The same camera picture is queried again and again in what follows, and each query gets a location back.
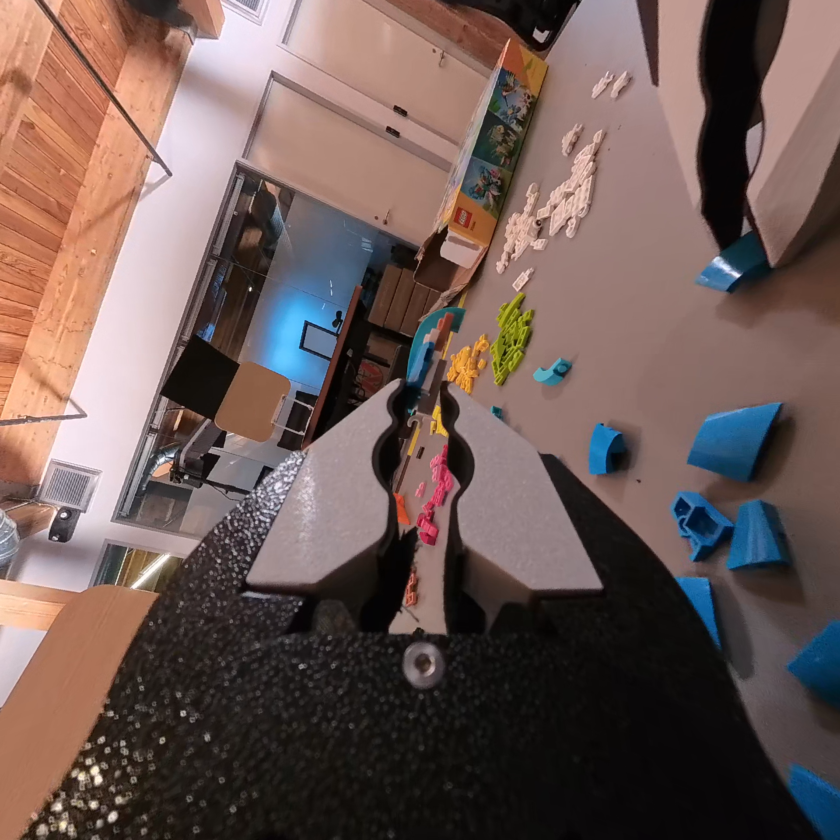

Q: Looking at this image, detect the partly built colourful lego model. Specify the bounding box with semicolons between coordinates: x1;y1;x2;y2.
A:
406;307;468;435

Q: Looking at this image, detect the black metal rod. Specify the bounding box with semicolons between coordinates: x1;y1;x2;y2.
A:
0;403;88;428
36;0;173;178

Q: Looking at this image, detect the colourful lego set box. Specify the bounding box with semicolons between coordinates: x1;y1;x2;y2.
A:
415;39;550;298

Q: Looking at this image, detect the group of large blue lego pieces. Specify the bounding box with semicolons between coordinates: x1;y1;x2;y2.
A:
588;402;840;840

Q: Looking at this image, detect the stack of cardboard boxes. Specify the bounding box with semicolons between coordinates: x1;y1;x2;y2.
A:
367;262;448;337

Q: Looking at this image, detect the black dome fixture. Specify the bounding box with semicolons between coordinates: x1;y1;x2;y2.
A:
128;0;195;28

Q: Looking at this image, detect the pile of yellow lego pieces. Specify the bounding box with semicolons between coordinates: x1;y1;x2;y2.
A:
446;335;490;396

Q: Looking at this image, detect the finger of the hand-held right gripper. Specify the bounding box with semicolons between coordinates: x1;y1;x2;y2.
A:
637;0;746;250
722;0;840;269

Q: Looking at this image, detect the light wooden panel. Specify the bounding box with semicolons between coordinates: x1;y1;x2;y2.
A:
0;584;160;840

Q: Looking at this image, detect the black bag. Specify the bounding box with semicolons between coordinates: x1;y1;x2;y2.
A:
453;0;582;53

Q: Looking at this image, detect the pile of white lego pieces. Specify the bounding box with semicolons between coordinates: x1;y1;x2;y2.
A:
495;69;635;290

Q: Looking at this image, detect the white cabinet door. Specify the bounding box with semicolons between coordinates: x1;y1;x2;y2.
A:
281;0;508;74
245;71;490;173

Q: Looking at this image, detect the pile of pink lego pieces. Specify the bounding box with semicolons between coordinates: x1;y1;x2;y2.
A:
413;446;462;547

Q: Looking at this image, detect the tan and black chair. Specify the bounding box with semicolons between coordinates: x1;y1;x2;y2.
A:
160;335;291;448

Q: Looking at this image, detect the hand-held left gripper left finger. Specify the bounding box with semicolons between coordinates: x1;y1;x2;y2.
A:
246;379;413;634

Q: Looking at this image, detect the pile of lime lego pieces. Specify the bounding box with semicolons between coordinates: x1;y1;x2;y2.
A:
489;293;534;387

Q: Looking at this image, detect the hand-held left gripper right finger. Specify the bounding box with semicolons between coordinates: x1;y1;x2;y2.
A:
437;381;605;635

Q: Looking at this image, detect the glass partition window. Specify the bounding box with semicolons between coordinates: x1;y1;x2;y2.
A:
113;163;422;540

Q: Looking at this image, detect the brown wooden desk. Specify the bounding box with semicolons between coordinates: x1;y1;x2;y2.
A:
304;285;370;451

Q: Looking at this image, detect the blue curved lego slope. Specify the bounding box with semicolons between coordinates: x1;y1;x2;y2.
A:
696;231;773;294

